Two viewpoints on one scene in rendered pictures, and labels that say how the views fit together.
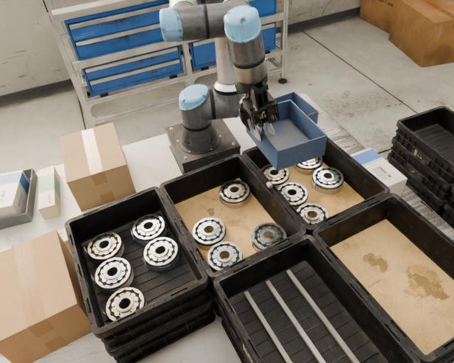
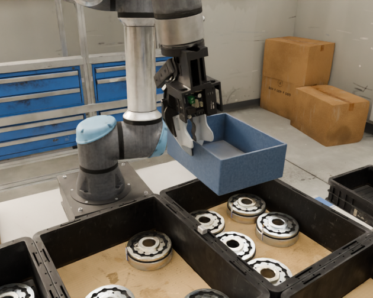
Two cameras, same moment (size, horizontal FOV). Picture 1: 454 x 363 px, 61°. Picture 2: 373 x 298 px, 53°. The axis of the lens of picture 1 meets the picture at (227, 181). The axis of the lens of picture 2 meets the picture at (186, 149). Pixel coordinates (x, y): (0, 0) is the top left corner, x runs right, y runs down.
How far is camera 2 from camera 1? 0.42 m
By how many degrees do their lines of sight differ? 21
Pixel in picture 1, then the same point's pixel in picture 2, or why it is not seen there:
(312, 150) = (267, 167)
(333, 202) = (290, 257)
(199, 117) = (102, 154)
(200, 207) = (97, 272)
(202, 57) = not seen: hidden behind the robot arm
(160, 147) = (48, 203)
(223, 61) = (135, 82)
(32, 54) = not seen: outside the picture
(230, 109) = (144, 144)
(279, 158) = (223, 174)
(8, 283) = not seen: outside the picture
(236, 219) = (151, 287)
